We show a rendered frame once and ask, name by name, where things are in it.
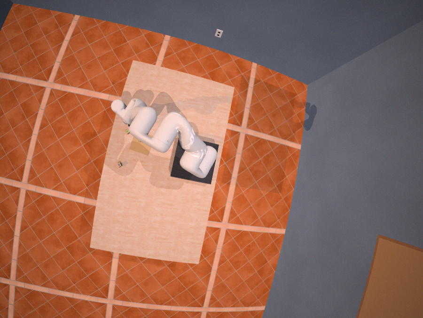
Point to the tan flat mat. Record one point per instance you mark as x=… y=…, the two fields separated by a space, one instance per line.
x=140 y=147

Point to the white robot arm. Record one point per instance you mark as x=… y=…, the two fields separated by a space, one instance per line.
x=198 y=157

